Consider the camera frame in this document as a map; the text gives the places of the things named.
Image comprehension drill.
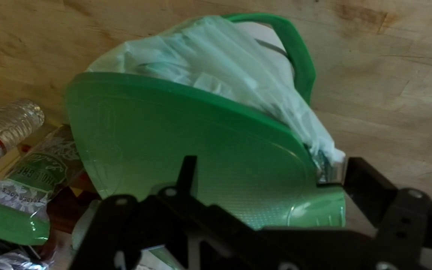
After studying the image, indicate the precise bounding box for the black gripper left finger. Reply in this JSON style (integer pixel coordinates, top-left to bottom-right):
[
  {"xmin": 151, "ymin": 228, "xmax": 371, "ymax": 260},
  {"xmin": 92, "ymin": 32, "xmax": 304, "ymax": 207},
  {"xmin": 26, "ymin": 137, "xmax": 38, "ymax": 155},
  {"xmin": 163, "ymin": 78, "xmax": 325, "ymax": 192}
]
[{"xmin": 67, "ymin": 155, "xmax": 257, "ymax": 270}]

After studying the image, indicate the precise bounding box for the near water bottle red label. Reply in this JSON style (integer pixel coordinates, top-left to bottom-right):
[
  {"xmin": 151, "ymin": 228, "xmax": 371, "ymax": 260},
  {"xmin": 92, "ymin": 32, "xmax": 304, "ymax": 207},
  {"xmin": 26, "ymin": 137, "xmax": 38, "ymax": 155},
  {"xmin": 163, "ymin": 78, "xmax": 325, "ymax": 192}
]
[{"xmin": 0, "ymin": 99, "xmax": 44, "ymax": 159}]

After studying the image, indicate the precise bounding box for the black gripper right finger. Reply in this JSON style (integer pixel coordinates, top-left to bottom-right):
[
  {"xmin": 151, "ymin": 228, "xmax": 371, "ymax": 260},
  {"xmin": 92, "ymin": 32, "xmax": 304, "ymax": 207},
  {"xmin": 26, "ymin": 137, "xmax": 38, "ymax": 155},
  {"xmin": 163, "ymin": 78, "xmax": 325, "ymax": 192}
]
[{"xmin": 343, "ymin": 158, "xmax": 432, "ymax": 270}]

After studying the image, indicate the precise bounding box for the white bin with green lid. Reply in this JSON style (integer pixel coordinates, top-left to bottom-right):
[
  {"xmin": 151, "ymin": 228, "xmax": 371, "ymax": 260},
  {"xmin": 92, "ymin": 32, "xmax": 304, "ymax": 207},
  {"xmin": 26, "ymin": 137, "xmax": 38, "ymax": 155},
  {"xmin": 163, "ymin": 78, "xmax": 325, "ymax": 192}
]
[{"xmin": 65, "ymin": 14, "xmax": 346, "ymax": 228}]

